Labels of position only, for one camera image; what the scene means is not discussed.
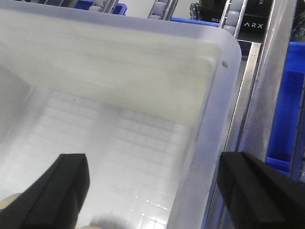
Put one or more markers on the cream soft ball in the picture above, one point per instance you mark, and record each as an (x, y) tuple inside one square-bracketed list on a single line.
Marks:
[(8, 200)]

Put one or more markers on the blue plastic bin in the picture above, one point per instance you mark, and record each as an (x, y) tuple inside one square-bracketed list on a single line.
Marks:
[(282, 140)]

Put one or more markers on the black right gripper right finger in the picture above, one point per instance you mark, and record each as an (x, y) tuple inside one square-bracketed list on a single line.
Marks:
[(258, 196)]

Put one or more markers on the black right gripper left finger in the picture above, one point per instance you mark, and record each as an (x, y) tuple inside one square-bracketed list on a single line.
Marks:
[(54, 200)]

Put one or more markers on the white plastic tote box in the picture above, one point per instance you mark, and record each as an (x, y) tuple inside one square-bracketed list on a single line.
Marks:
[(147, 101)]

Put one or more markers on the black ARX box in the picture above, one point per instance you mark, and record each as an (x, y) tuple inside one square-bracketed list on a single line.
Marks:
[(254, 21)]

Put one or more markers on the grey roller track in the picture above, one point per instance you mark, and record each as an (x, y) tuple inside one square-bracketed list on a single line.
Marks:
[(232, 16)]

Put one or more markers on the pink soft ball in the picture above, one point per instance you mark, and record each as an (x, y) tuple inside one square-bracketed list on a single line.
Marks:
[(92, 226)]

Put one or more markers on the grey metal shelf rail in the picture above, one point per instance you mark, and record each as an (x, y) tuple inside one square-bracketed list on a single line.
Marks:
[(254, 111)]

